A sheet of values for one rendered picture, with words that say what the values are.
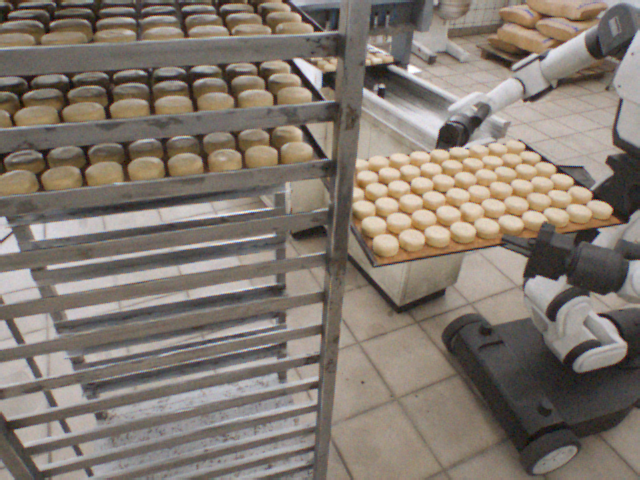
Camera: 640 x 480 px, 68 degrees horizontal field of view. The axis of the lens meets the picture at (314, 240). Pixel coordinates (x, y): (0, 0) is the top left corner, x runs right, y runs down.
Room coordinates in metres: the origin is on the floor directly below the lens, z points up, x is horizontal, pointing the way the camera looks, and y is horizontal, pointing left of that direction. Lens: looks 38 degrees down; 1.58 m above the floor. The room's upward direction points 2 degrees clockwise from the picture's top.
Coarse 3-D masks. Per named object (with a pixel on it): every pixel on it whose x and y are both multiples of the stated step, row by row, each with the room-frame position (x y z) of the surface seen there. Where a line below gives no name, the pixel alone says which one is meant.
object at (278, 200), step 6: (276, 198) 1.04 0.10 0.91; (282, 198) 1.04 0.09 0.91; (276, 204) 1.04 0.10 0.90; (282, 204) 1.04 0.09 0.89; (276, 234) 1.04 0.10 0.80; (276, 252) 1.04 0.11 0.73; (282, 252) 1.04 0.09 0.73; (276, 258) 1.04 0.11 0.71; (282, 258) 1.04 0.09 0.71; (276, 276) 1.04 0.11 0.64; (282, 276) 1.04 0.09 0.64; (276, 282) 1.04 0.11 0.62; (276, 318) 1.05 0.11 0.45; (282, 318) 1.04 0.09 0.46; (276, 324) 1.05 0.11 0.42; (282, 372) 1.04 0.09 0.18; (282, 378) 1.04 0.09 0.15
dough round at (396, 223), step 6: (390, 216) 0.82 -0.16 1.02; (396, 216) 0.82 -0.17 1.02; (402, 216) 0.82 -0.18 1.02; (390, 222) 0.80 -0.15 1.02; (396, 222) 0.80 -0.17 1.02; (402, 222) 0.80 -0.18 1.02; (408, 222) 0.80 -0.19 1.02; (390, 228) 0.79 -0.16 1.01; (396, 228) 0.79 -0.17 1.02; (402, 228) 0.79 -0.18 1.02; (408, 228) 0.79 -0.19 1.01
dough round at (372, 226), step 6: (366, 222) 0.79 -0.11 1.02; (372, 222) 0.79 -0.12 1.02; (378, 222) 0.80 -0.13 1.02; (384, 222) 0.80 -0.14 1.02; (366, 228) 0.78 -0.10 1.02; (372, 228) 0.77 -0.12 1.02; (378, 228) 0.77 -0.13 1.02; (384, 228) 0.78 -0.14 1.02; (366, 234) 0.77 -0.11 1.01; (372, 234) 0.77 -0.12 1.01; (378, 234) 0.77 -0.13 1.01
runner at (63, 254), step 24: (288, 216) 0.62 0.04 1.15; (312, 216) 0.63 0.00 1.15; (120, 240) 0.54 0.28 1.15; (144, 240) 0.55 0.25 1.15; (168, 240) 0.56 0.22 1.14; (192, 240) 0.57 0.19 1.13; (216, 240) 0.58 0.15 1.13; (0, 264) 0.49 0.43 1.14; (24, 264) 0.50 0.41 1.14; (48, 264) 0.51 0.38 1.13
